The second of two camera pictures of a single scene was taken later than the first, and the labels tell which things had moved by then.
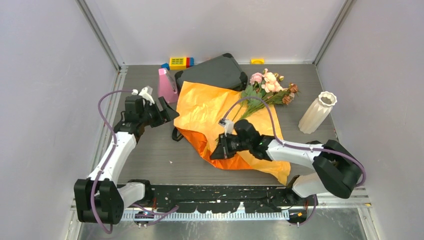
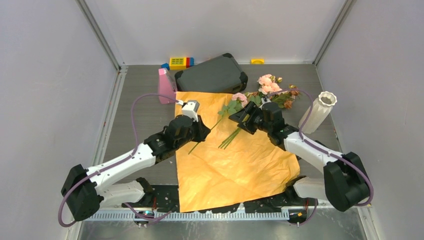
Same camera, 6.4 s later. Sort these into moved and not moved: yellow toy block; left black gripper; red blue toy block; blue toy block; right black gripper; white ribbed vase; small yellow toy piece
Moved: left black gripper; right black gripper
Not moved: yellow toy block; blue toy block; red blue toy block; white ribbed vase; small yellow toy piece
